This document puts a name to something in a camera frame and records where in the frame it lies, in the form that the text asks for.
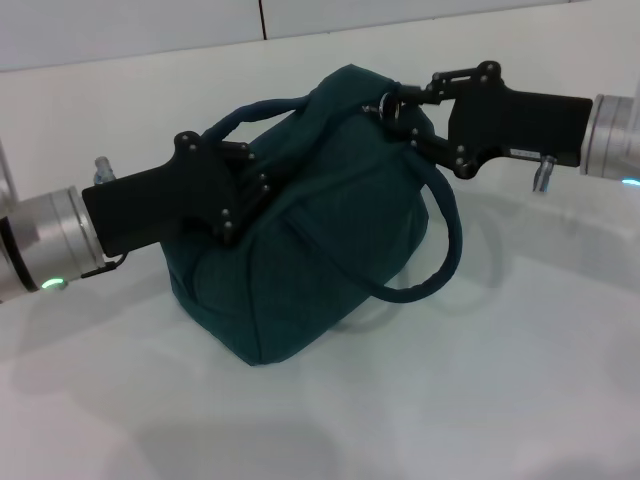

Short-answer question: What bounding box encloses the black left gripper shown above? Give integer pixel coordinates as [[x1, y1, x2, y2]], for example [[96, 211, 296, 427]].
[[81, 130, 273, 257]]

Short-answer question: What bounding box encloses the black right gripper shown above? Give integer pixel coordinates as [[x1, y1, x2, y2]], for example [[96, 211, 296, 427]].
[[391, 59, 594, 180]]

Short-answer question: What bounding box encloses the dark teal fabric lunch bag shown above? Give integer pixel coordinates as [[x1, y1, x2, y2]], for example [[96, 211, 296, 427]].
[[167, 63, 464, 369]]

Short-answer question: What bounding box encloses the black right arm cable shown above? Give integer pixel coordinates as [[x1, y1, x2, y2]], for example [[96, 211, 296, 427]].
[[530, 154, 558, 194]]

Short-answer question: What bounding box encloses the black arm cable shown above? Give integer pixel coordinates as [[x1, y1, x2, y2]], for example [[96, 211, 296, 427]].
[[530, 154, 558, 194], [79, 252, 129, 281]]

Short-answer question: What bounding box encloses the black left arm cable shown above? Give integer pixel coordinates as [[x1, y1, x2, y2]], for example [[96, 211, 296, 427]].
[[79, 252, 129, 281]]

